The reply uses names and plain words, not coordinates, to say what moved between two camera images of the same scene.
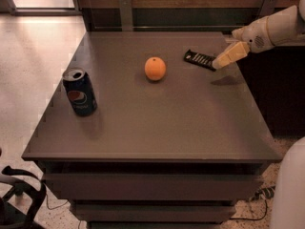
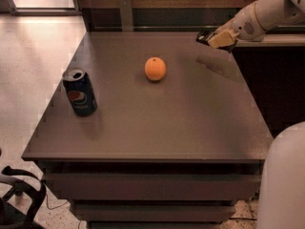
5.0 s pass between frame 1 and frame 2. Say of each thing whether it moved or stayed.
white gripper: moved
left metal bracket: stayed
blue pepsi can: stayed
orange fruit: stayed
